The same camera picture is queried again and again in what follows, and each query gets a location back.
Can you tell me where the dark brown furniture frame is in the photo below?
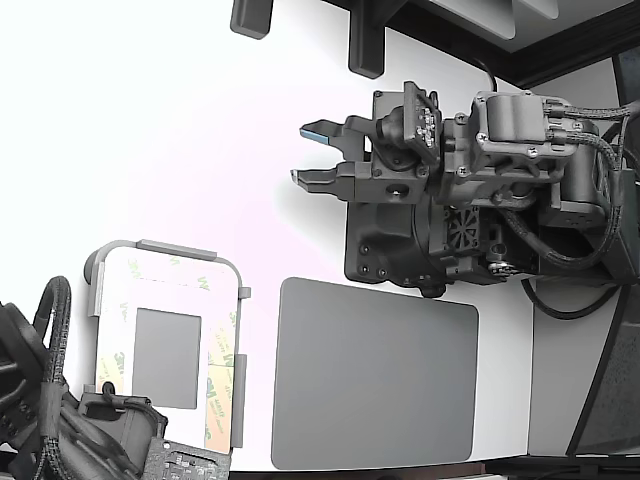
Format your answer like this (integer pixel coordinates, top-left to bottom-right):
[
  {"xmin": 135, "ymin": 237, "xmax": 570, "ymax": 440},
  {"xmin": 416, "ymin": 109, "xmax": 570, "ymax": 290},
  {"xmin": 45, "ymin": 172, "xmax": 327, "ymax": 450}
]
[{"xmin": 319, "ymin": 0, "xmax": 640, "ymax": 87}]

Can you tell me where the tan printed tape liner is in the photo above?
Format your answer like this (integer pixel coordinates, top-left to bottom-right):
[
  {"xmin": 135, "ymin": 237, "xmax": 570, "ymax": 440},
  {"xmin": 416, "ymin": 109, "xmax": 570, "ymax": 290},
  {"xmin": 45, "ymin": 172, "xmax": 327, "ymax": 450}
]
[
  {"xmin": 98, "ymin": 297, "xmax": 125, "ymax": 396},
  {"xmin": 208, "ymin": 310, "xmax": 237, "ymax": 367},
  {"xmin": 203, "ymin": 363, "xmax": 235, "ymax": 437},
  {"xmin": 124, "ymin": 254, "xmax": 214, "ymax": 294}
]

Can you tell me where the gray fixture frame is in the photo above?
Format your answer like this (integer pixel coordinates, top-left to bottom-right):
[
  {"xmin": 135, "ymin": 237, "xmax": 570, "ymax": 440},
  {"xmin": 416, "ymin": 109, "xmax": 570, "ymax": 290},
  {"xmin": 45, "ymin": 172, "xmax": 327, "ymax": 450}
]
[{"xmin": 82, "ymin": 238, "xmax": 252, "ymax": 449}]

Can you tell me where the black braided cable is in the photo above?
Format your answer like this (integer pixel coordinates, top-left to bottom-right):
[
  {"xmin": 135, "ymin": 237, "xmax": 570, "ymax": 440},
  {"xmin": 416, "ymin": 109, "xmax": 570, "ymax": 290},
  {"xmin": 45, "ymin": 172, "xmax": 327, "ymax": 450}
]
[
  {"xmin": 499, "ymin": 130, "xmax": 624, "ymax": 271},
  {"xmin": 544, "ymin": 98, "xmax": 640, "ymax": 151},
  {"xmin": 32, "ymin": 274, "xmax": 74, "ymax": 391}
]

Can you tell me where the white plate with gray window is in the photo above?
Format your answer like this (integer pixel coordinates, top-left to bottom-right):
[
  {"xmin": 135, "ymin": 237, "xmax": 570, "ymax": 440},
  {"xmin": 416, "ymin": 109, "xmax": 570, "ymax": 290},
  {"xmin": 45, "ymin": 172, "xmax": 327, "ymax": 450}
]
[{"xmin": 94, "ymin": 247, "xmax": 240, "ymax": 454}]

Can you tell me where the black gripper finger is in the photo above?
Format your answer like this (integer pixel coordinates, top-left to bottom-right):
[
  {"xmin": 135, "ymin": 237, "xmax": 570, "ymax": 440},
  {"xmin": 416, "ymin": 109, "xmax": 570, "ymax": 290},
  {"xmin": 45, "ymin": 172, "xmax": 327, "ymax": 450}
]
[
  {"xmin": 289, "ymin": 160, "xmax": 357, "ymax": 201},
  {"xmin": 299, "ymin": 115, "xmax": 374, "ymax": 162}
]

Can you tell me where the long black bracket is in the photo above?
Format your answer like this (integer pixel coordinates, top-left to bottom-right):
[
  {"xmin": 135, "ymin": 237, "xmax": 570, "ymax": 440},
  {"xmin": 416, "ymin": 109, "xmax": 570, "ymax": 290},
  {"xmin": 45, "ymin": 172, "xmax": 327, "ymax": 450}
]
[{"xmin": 347, "ymin": 0, "xmax": 387, "ymax": 80}]

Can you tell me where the short black bracket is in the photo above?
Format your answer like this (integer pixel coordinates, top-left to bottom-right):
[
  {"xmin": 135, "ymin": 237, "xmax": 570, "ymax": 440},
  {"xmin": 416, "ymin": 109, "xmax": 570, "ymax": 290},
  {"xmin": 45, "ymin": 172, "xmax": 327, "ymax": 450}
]
[{"xmin": 229, "ymin": 0, "xmax": 275, "ymax": 39}]

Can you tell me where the gray rectangular mat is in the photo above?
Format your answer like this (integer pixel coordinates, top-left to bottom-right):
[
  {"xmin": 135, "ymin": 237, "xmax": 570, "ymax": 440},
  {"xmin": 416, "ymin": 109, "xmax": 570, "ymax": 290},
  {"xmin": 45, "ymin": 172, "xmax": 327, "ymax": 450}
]
[{"xmin": 269, "ymin": 276, "xmax": 480, "ymax": 471}]

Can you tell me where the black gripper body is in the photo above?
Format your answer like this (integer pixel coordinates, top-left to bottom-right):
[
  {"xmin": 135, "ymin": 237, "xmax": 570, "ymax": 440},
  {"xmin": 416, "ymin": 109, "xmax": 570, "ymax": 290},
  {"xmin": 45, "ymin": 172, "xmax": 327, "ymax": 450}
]
[
  {"xmin": 349, "ymin": 91, "xmax": 572, "ymax": 207},
  {"xmin": 74, "ymin": 392, "xmax": 170, "ymax": 472}
]

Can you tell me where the thin black cable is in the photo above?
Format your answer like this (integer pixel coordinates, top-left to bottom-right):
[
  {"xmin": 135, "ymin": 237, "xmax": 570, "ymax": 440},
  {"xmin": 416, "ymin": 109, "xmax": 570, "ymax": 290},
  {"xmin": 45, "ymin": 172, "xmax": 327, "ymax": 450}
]
[
  {"xmin": 469, "ymin": 53, "xmax": 499, "ymax": 95},
  {"xmin": 519, "ymin": 277, "xmax": 626, "ymax": 320}
]

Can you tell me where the white wedge panel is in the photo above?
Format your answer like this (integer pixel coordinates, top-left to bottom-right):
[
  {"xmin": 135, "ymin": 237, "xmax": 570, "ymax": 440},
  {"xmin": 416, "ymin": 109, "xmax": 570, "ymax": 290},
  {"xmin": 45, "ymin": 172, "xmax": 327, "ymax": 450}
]
[
  {"xmin": 427, "ymin": 0, "xmax": 517, "ymax": 42},
  {"xmin": 517, "ymin": 0, "xmax": 562, "ymax": 22}
]

